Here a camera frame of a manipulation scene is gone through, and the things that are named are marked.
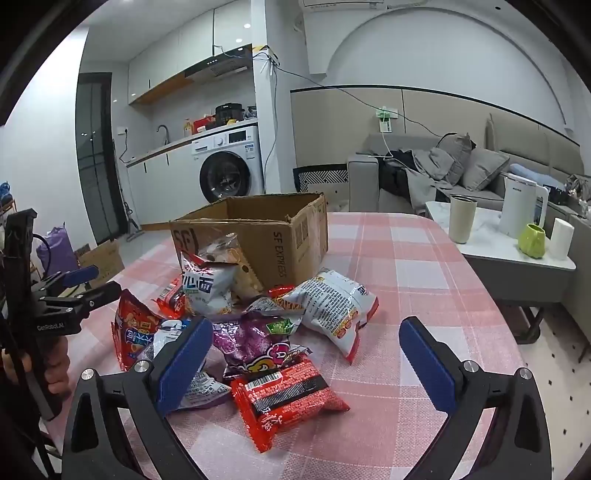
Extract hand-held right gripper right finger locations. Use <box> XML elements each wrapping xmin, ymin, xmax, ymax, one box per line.
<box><xmin>398</xmin><ymin>316</ymin><xmax>552</xmax><ymax>480</ymax></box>

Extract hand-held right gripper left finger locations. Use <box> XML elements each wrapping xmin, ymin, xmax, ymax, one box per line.
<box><xmin>62</xmin><ymin>316</ymin><xmax>215</xmax><ymax>480</ymax></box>

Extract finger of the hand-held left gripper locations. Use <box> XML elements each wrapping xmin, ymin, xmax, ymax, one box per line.
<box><xmin>44</xmin><ymin>281</ymin><xmax>123</xmax><ymax>319</ymax></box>
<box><xmin>30</xmin><ymin>265</ymin><xmax>100</xmax><ymax>298</ymax></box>

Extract white printed snack packet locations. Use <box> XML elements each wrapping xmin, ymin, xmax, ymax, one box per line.
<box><xmin>178</xmin><ymin>364</ymin><xmax>232</xmax><ymax>411</ymax></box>

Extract large red snack packet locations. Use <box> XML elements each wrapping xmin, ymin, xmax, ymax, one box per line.
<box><xmin>111</xmin><ymin>288</ymin><xmax>164</xmax><ymax>372</ymax></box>

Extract small red snack packet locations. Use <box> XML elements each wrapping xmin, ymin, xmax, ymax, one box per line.
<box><xmin>154</xmin><ymin>275</ymin><xmax>188</xmax><ymax>319</ymax></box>

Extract purple snack packet green label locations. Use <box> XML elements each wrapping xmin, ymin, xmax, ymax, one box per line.
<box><xmin>212</xmin><ymin>295</ymin><xmax>315</xmax><ymax>384</ymax></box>

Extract white blue noodle packet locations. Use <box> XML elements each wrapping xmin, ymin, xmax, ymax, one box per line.
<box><xmin>179</xmin><ymin>249</ymin><xmax>238</xmax><ymax>321</ymax></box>

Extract clear cookie packet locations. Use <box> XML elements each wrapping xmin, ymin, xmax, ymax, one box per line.
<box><xmin>203</xmin><ymin>233</ymin><xmax>264</xmax><ymax>301</ymax></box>

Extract red noodle packet black band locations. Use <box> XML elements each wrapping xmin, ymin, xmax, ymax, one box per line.
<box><xmin>229</xmin><ymin>355</ymin><xmax>352</xmax><ymax>454</ymax></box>

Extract white snack packet red edge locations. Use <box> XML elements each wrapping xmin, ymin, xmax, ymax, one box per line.
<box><xmin>277</xmin><ymin>268</ymin><xmax>379</xmax><ymax>365</ymax></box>

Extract brown cardboard box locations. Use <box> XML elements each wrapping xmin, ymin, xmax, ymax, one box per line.
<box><xmin>168</xmin><ymin>193</ymin><xmax>329</xmax><ymax>292</ymax></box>

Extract person's left forearm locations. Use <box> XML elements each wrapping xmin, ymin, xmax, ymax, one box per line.
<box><xmin>0</xmin><ymin>381</ymin><xmax>51</xmax><ymax>480</ymax></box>

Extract person's left hand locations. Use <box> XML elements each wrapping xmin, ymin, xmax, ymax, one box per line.
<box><xmin>0</xmin><ymin>349</ymin><xmax>32</xmax><ymax>385</ymax></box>

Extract small cardboard floor box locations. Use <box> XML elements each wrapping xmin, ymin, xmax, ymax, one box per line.
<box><xmin>76</xmin><ymin>239</ymin><xmax>126</xmax><ymax>289</ymax></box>

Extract purple plastic bag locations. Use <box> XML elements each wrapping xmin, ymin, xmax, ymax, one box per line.
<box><xmin>36</xmin><ymin>225</ymin><xmax>79</xmax><ymax>278</ymax></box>

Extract shoe rack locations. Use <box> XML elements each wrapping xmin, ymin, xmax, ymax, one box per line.
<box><xmin>0</xmin><ymin>182</ymin><xmax>19</xmax><ymax>217</ymax></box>

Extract floor mop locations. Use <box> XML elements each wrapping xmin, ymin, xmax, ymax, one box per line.
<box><xmin>117</xmin><ymin>194</ymin><xmax>146</xmax><ymax>243</ymax></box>

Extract pink plaid tablecloth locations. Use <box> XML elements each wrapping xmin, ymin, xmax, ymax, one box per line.
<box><xmin>41</xmin><ymin>211</ymin><xmax>532</xmax><ymax>480</ymax></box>

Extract white kitchen base cabinets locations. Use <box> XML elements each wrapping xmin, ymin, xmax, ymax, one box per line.
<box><xmin>126</xmin><ymin>134</ymin><xmax>195</xmax><ymax>227</ymax></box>

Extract dark glass door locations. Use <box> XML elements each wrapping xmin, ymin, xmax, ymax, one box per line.
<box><xmin>75</xmin><ymin>72</ymin><xmax>131</xmax><ymax>247</ymax></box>

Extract beige tumbler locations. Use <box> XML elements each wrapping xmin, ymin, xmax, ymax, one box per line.
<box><xmin>449</xmin><ymin>194</ymin><xmax>478</xmax><ymax>244</ymax></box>

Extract green mug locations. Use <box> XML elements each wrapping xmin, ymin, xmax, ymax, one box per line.
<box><xmin>517</xmin><ymin>223</ymin><xmax>548</xmax><ymax>258</ymax></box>

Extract white washing machine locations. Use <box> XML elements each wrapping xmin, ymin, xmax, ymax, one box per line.
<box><xmin>191</xmin><ymin>124</ymin><xmax>265</xmax><ymax>204</ymax></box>

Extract white electric kettle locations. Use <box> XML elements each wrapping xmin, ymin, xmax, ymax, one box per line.
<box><xmin>500</xmin><ymin>172</ymin><xmax>550</xmax><ymax>240</ymax></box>

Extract white paper roll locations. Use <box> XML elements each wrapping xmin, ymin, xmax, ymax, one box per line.
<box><xmin>548</xmin><ymin>218</ymin><xmax>574</xmax><ymax>261</ymax></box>

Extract grey coat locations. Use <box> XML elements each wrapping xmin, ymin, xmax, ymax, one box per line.
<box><xmin>379</xmin><ymin>148</ymin><xmax>455</xmax><ymax>215</ymax></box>

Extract black clothing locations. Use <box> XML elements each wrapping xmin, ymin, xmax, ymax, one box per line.
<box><xmin>379</xmin><ymin>159</ymin><xmax>416</xmax><ymax>199</ymax></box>

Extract grey sofa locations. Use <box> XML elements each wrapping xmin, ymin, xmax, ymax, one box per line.
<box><xmin>347</xmin><ymin>113</ymin><xmax>591</xmax><ymax>217</ymax></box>

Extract light grey pillow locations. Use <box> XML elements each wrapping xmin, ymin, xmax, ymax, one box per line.
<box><xmin>462</xmin><ymin>148</ymin><xmax>510</xmax><ymax>191</ymax></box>

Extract dark grey pillow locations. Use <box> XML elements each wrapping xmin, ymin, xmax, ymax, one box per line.
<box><xmin>436</xmin><ymin>132</ymin><xmax>476</xmax><ymax>185</ymax></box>

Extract light blue towel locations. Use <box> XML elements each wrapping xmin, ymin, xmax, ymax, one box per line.
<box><xmin>509</xmin><ymin>164</ymin><xmax>566</xmax><ymax>190</ymax></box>

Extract black rice cooker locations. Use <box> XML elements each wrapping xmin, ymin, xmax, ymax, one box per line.
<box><xmin>215</xmin><ymin>102</ymin><xmax>244</xmax><ymax>127</ymax></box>

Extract black range hood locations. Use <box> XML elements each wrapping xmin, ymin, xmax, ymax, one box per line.
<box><xmin>184</xmin><ymin>45</ymin><xmax>254</xmax><ymax>85</ymax></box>

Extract white air conditioner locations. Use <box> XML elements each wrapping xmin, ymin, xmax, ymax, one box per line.
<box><xmin>298</xmin><ymin>0</ymin><xmax>386</xmax><ymax>12</ymax></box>

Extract white wall cabinets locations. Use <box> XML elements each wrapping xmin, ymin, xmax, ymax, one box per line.
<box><xmin>127</xmin><ymin>0</ymin><xmax>252</xmax><ymax>106</ymax></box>

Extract white wall power strip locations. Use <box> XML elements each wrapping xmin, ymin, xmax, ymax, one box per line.
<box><xmin>375</xmin><ymin>106</ymin><xmax>399</xmax><ymax>134</ymax></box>

